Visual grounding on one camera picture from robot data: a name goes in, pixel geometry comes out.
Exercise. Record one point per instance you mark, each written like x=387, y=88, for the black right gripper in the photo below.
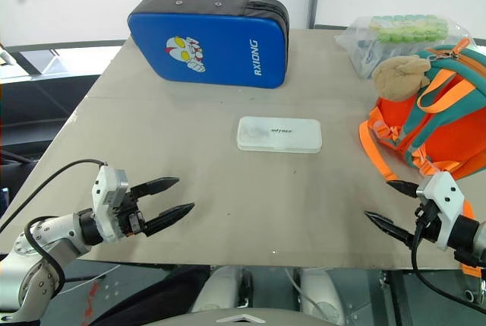
x=427, y=223

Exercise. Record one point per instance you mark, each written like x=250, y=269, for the grey robot torso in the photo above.
x=243, y=318

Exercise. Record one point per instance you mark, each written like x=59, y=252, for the white rounded robot leg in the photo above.
x=218, y=288
x=322, y=295

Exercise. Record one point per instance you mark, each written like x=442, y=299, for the white plastic case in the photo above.
x=279, y=140

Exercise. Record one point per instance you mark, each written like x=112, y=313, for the tan plush toy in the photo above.
x=398, y=75

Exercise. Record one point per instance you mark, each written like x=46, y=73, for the blue padded cartoon case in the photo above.
x=212, y=48

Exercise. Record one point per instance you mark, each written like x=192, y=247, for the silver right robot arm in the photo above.
x=469, y=233

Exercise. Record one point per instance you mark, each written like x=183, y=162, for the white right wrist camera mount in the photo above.
x=446, y=198

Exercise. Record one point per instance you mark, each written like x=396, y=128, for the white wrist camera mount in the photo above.
x=446, y=198
x=108, y=189

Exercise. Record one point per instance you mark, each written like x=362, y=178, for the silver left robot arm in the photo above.
x=38, y=261

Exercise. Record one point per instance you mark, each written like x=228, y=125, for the orange and teal backpack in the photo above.
x=448, y=132

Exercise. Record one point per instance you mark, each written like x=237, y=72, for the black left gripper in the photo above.
x=133, y=216

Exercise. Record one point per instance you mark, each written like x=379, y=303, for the clear bag of green items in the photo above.
x=395, y=35

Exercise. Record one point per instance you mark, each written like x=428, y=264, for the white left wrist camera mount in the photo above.
x=108, y=189

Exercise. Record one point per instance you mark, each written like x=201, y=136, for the black cloth under table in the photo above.
x=159, y=295

